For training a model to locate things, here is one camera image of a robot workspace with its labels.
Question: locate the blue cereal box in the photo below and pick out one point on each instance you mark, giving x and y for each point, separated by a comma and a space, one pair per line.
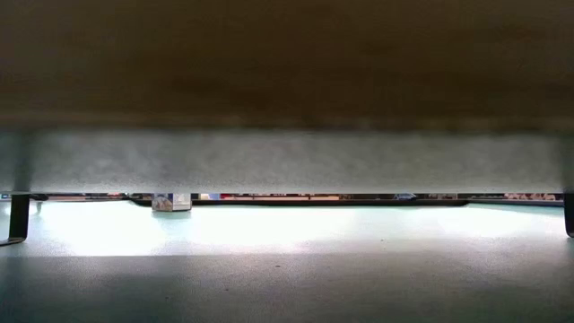
172, 203

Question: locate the black metal table frame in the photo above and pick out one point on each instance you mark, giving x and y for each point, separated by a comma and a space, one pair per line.
314, 203

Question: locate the wooden shelf with black frame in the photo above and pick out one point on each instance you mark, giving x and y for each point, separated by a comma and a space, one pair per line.
287, 67

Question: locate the green table mat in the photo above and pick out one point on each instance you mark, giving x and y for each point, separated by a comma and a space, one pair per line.
287, 278

